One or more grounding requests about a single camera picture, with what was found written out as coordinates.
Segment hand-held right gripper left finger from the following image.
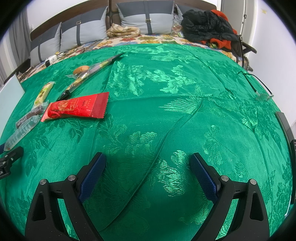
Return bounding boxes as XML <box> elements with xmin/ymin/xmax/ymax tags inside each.
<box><xmin>25</xmin><ymin>152</ymin><xmax>107</xmax><ymax>241</ymax></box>

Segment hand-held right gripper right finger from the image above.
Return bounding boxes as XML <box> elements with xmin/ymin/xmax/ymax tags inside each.
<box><xmin>190</xmin><ymin>152</ymin><xmax>271</xmax><ymax>241</ymax></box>

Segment corn print sausage packet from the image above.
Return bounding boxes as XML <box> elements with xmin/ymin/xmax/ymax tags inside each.
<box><xmin>3</xmin><ymin>115</ymin><xmax>40</xmax><ymax>151</ymax></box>

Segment brown snack bar packet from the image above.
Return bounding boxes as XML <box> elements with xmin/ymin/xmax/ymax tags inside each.
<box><xmin>16</xmin><ymin>105</ymin><xmax>44</xmax><ymax>129</ymax></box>

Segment white storage box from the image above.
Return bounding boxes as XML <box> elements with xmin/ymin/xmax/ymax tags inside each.
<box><xmin>0</xmin><ymin>74</ymin><xmax>25</xmax><ymax>139</ymax></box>

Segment yellow-green snack bar packet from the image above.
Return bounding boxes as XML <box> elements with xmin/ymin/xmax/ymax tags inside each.
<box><xmin>34</xmin><ymin>82</ymin><xmax>55</xmax><ymax>108</ymax></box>

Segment red snack packet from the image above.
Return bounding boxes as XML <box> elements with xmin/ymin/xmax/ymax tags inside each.
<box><xmin>40</xmin><ymin>92</ymin><xmax>110</xmax><ymax>123</ymax></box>

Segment small round bun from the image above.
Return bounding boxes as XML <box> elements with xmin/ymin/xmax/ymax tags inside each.
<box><xmin>73</xmin><ymin>66</ymin><xmax>90</xmax><ymax>75</ymax></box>

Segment long thin snack stick packet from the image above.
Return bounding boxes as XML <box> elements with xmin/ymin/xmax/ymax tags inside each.
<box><xmin>57</xmin><ymin>53</ymin><xmax>127</xmax><ymax>101</ymax></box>

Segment green floral blanket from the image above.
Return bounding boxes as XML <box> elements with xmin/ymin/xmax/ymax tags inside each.
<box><xmin>0</xmin><ymin>44</ymin><xmax>296</xmax><ymax>241</ymax></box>

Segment black smartphone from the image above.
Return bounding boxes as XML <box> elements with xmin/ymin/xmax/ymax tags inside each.
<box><xmin>290</xmin><ymin>139</ymin><xmax>296</xmax><ymax>200</ymax></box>

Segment black-framed eyeglasses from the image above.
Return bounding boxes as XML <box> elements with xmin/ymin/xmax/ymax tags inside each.
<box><xmin>238</xmin><ymin>71</ymin><xmax>275</xmax><ymax>101</ymax></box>

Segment grey curtain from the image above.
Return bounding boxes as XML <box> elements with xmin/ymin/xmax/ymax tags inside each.
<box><xmin>7</xmin><ymin>14</ymin><xmax>31</xmax><ymax>77</ymax></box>

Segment grey two-tone pillow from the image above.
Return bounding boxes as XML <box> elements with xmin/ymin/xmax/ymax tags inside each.
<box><xmin>30</xmin><ymin>22</ymin><xmax>62</xmax><ymax>64</ymax></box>
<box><xmin>116</xmin><ymin>0</ymin><xmax>175</xmax><ymax>35</ymax></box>
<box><xmin>174</xmin><ymin>4</ymin><xmax>185</xmax><ymax>22</ymax></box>
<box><xmin>60</xmin><ymin>6</ymin><xmax>109</xmax><ymax>46</ymax></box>

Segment black handbag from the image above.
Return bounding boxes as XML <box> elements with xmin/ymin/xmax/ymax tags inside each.
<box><xmin>231</xmin><ymin>35</ymin><xmax>257</xmax><ymax>64</ymax></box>

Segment orange garment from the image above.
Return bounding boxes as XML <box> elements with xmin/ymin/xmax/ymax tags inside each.
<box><xmin>200</xmin><ymin>9</ymin><xmax>239</xmax><ymax>50</ymax></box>

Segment beige patterned cloth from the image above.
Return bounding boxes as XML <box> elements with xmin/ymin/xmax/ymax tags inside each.
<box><xmin>106</xmin><ymin>23</ymin><xmax>141</xmax><ymax>38</ymax></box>

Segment colourful floral bed sheet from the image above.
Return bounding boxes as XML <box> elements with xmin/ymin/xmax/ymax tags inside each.
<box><xmin>21</xmin><ymin>34</ymin><xmax>252</xmax><ymax>81</ymax></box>

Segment black jacket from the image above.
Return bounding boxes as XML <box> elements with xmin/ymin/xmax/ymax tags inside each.
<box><xmin>181</xmin><ymin>9</ymin><xmax>240</xmax><ymax>43</ymax></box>

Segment clear plastic bag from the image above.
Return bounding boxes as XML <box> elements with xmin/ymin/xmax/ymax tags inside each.
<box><xmin>171</xmin><ymin>14</ymin><xmax>184</xmax><ymax>38</ymax></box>

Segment white door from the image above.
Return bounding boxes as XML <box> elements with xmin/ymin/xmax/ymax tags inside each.
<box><xmin>221</xmin><ymin>0</ymin><xmax>257</xmax><ymax>47</ymax></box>

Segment brown headboard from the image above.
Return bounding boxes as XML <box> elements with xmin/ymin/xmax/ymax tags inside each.
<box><xmin>30</xmin><ymin>0</ymin><xmax>218</xmax><ymax>42</ymax></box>

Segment tangled cable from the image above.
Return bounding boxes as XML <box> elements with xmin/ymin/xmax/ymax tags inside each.
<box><xmin>55</xmin><ymin>47</ymin><xmax>77</xmax><ymax>56</ymax></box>

